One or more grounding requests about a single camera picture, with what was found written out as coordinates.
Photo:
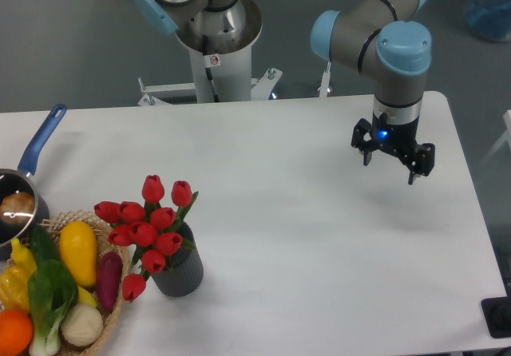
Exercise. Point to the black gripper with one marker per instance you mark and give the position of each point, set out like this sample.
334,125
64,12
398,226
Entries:
393,131

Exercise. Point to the red tulip bouquet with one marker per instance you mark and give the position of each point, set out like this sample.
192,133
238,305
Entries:
141,224

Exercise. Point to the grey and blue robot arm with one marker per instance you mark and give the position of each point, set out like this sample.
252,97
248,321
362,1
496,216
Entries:
380,40

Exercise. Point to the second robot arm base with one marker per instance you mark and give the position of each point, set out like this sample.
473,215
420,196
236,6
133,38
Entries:
206,26

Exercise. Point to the dark grey ribbed vase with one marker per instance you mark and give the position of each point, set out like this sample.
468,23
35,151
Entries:
183,271

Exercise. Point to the blue transparent container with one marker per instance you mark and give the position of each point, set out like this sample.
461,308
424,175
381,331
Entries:
489,19

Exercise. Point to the black device at edge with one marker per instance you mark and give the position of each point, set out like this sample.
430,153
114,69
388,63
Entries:
496,312

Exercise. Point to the woven wicker basket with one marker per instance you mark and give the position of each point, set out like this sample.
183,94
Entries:
102,231

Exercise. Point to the purple eggplant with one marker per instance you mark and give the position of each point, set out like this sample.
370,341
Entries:
109,279

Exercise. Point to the yellow squash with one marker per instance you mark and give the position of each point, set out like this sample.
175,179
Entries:
78,251

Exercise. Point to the white garlic bulb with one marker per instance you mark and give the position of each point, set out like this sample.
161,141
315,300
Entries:
83,325

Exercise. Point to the green cucumber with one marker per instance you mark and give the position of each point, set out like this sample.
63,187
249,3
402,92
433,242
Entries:
42,246

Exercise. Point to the green bok choy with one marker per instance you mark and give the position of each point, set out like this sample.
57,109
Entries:
52,291

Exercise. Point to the bread roll in saucepan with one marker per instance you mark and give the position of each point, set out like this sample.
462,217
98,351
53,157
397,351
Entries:
17,209

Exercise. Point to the yellow bell pepper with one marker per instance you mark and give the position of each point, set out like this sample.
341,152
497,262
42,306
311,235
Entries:
15,279

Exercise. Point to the orange fruit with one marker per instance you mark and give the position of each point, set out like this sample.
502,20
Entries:
16,332

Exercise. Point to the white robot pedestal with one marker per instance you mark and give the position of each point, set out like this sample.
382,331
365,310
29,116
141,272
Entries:
216,78

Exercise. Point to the blue handled saucepan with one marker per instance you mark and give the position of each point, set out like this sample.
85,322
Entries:
20,180

